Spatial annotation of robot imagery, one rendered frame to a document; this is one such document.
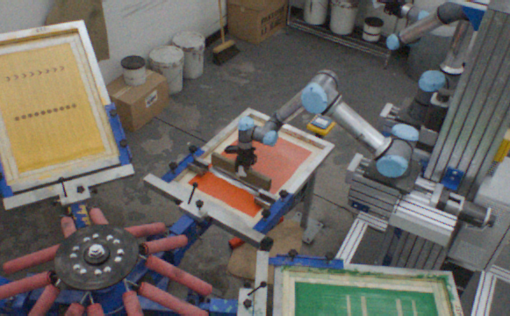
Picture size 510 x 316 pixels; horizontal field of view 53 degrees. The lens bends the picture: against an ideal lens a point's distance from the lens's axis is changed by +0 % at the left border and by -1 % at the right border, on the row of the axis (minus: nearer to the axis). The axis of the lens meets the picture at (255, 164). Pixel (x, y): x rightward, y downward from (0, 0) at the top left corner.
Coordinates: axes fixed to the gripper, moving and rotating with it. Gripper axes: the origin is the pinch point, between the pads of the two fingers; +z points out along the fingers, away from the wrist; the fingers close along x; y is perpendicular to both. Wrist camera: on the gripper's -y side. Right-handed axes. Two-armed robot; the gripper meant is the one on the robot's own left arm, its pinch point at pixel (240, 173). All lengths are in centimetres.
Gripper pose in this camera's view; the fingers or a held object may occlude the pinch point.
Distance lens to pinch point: 264.7
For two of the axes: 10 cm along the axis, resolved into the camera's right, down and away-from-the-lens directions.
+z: -0.5, 7.4, 6.7
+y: 8.4, 4.0, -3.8
